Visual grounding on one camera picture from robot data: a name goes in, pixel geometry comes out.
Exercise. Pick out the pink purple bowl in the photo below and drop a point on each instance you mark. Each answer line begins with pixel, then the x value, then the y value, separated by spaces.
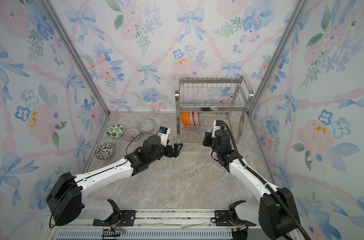
pixel 191 119

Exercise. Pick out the dark speckled bowl left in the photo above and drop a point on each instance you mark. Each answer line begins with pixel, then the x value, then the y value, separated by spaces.
pixel 104 151

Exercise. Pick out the aluminium corner post left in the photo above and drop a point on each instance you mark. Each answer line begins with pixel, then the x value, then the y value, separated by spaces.
pixel 49 10

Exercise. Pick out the green geometric pattern bowl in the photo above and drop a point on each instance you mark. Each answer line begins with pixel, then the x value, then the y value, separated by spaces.
pixel 146 126

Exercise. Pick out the aluminium corner post right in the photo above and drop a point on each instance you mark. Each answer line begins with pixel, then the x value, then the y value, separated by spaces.
pixel 288 32

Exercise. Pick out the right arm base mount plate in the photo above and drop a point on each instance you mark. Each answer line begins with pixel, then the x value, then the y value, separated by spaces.
pixel 222 218

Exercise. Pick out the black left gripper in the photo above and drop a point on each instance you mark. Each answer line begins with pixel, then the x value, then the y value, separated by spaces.
pixel 176 151

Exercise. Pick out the purple glass bowl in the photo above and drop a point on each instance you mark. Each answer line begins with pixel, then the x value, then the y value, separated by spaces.
pixel 131 134

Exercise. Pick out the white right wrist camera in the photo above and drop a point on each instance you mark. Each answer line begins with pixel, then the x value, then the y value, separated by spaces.
pixel 218 124

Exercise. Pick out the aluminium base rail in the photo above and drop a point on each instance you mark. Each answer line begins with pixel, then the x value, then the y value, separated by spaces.
pixel 158 224

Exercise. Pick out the stainless steel dish rack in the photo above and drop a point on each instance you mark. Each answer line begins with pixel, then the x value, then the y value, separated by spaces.
pixel 214 99

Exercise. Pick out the green leaf pattern bowl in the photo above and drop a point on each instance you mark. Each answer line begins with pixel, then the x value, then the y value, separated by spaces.
pixel 115 131

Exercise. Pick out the aluminium corner post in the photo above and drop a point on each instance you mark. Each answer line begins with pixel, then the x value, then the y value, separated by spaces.
pixel 288 32
pixel 49 10

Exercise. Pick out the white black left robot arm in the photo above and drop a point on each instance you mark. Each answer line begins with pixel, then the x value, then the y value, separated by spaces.
pixel 69 201

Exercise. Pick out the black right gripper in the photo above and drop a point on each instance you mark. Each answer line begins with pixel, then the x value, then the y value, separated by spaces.
pixel 208 139

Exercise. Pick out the orange white bowl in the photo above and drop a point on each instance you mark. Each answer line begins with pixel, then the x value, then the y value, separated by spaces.
pixel 185 119

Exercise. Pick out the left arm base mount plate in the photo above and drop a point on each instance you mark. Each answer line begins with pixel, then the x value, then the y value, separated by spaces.
pixel 125 218

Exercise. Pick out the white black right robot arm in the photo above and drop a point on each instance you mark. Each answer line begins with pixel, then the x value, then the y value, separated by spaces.
pixel 276 212

